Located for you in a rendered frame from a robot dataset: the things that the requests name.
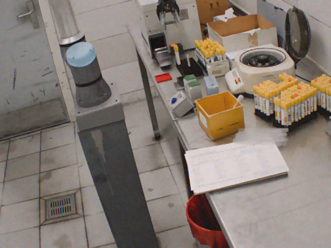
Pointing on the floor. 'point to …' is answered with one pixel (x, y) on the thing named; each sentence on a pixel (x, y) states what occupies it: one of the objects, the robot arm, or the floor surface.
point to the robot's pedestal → (118, 184)
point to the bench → (312, 138)
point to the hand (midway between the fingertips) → (170, 26)
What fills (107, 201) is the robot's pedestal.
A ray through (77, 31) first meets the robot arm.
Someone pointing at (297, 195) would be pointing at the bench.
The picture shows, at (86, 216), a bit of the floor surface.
